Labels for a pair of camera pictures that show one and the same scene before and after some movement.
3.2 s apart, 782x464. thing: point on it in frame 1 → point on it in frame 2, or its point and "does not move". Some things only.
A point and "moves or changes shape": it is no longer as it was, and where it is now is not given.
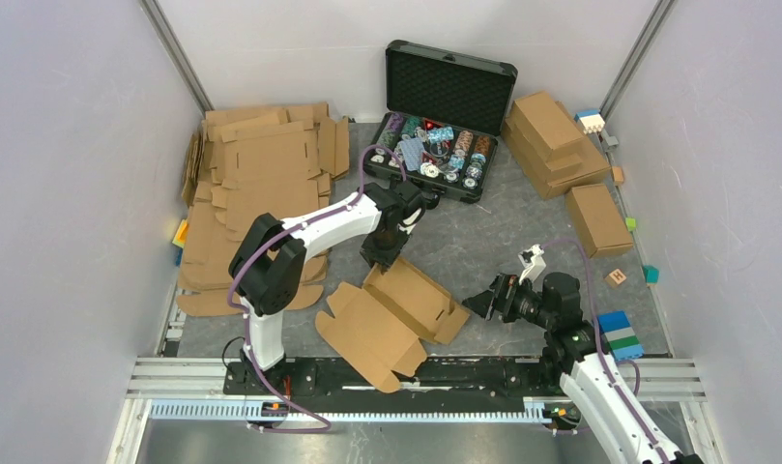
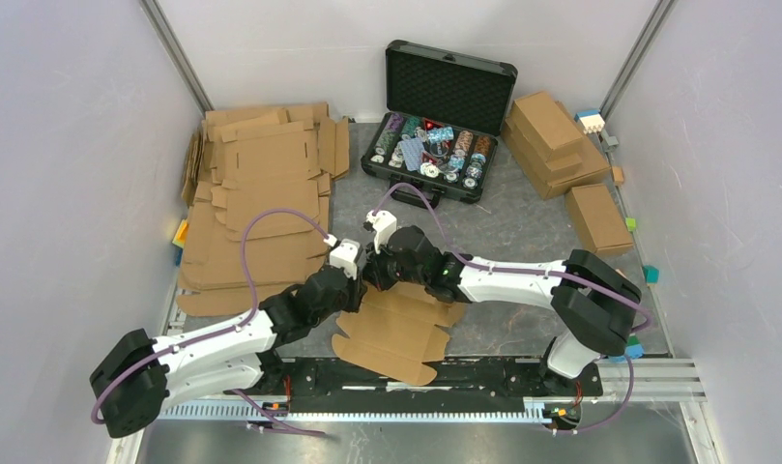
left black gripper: (384, 258) → (358, 288)
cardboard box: (541, 117) does not move
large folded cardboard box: (550, 147) does not move
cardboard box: (379, 326) moves or changes shape
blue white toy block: (591, 121) does not move
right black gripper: (505, 288) → (373, 273)
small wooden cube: (618, 174) does not move
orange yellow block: (181, 236) does not move
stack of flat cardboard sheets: (245, 163) does not move
